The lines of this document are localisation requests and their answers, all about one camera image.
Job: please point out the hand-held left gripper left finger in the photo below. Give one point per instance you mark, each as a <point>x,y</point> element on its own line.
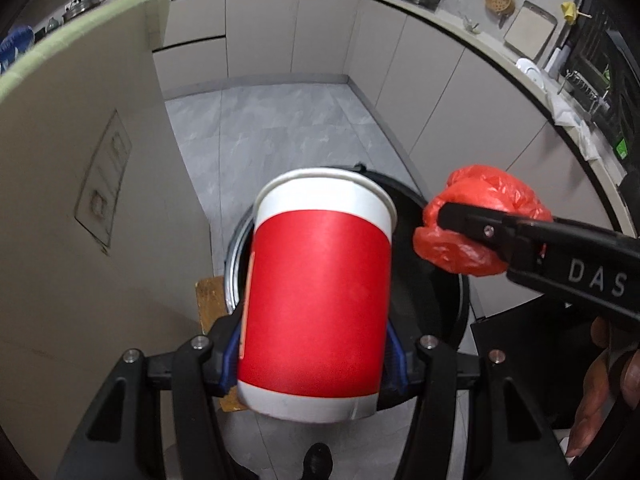
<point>232,355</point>

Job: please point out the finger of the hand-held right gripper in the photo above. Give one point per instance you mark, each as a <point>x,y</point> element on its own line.
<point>475,222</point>

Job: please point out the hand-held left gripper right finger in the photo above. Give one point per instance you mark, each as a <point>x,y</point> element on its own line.
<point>395,362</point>

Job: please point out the red plastic bag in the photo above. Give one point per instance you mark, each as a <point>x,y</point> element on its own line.
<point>480,185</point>

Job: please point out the black bucket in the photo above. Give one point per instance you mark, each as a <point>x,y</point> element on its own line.
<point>425,300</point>

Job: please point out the red paper cup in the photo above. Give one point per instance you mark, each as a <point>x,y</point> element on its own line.
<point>315,300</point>

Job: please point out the blue knitted cloth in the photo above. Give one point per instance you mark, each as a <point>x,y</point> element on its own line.
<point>15,42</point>

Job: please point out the person's right hand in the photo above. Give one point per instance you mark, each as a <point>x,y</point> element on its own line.
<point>607,385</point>

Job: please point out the wooden stool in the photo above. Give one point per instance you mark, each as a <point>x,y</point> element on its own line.
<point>207,305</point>

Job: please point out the black shoe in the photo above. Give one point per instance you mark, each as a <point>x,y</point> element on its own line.
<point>317,462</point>

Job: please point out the white dish cloth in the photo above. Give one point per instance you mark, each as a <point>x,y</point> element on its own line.
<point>575,127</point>

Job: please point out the white plate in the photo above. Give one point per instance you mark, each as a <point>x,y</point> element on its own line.
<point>531,72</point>

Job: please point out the beige lower cabinets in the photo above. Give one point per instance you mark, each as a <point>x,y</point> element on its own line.
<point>425,70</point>

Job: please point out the metal sink faucet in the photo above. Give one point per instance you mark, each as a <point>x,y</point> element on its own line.
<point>585,87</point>

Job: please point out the white cutting board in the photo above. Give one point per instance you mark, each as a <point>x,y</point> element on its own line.
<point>530,30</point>

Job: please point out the bamboo strainer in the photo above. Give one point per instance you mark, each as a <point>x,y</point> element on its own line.
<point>499,1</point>

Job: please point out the grey ceramic teapot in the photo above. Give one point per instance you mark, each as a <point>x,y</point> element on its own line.
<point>54,26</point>

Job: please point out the dark pot with lid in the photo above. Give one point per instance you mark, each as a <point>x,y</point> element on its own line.
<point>85,10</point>

